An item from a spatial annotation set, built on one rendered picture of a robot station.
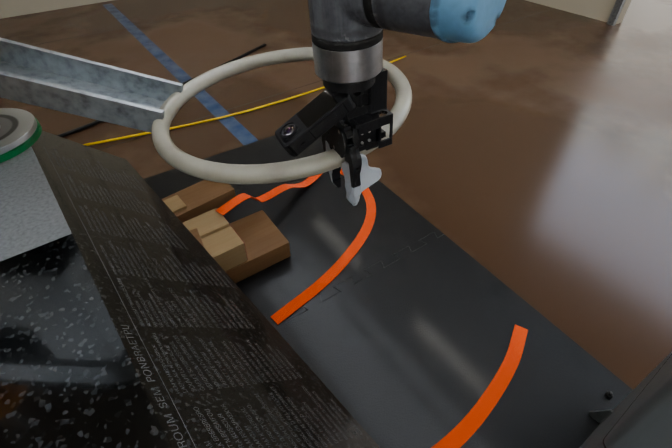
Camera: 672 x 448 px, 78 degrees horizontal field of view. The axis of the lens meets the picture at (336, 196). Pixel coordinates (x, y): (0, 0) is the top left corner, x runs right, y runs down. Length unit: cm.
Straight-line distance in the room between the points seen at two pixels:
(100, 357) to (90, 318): 7
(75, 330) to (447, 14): 59
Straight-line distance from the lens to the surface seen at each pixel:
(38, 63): 104
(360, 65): 53
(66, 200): 91
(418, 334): 157
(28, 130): 110
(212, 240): 163
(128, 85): 97
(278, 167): 61
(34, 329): 70
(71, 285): 72
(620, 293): 199
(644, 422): 98
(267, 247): 169
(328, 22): 51
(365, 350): 151
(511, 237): 201
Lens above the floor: 133
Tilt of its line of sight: 40 degrees down
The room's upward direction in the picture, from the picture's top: straight up
